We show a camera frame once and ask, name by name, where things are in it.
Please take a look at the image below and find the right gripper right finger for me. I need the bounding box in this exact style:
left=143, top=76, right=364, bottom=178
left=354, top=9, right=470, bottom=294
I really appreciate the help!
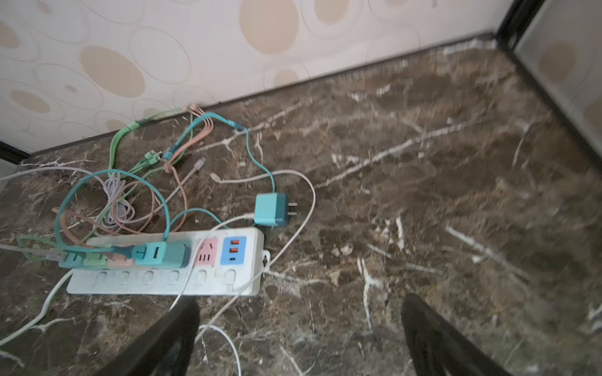
left=401, top=293, right=509, bottom=375

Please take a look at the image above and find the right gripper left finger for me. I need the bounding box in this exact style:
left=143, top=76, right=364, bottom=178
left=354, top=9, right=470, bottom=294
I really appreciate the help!
left=97, top=298, right=200, bottom=375

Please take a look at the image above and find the teal charger plug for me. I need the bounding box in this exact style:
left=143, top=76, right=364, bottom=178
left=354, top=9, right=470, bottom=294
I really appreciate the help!
left=132, top=241, right=187, bottom=269
left=253, top=193, right=290, bottom=227
left=59, top=252, right=85, bottom=269

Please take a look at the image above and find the pink charger plug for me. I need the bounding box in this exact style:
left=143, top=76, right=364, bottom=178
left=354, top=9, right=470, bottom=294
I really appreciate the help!
left=107, top=254, right=135, bottom=268

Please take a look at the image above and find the long white power strip pastel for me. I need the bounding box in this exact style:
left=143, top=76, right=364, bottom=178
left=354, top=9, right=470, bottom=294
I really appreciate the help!
left=67, top=227, right=271, bottom=296

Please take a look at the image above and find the white lilac usb cable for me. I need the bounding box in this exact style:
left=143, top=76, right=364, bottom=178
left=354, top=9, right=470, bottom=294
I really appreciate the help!
left=0, top=157, right=208, bottom=257

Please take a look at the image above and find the green charger plug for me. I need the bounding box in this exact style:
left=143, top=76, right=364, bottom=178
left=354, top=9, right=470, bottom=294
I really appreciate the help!
left=82, top=253, right=108, bottom=269

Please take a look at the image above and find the white power cord bundle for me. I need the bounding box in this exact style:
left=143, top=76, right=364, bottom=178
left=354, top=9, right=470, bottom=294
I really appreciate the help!
left=0, top=269, right=74, bottom=349

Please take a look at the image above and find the teal multi-head cable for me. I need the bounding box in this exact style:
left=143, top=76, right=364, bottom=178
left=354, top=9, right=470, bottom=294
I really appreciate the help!
left=52, top=111, right=277, bottom=257

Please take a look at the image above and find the pink multi-head cable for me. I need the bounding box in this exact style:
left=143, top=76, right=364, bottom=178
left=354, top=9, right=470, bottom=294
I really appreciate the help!
left=51, top=104, right=215, bottom=248

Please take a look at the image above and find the green charging cable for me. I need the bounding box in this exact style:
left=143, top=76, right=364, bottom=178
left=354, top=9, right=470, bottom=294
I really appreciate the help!
left=16, top=107, right=187, bottom=262

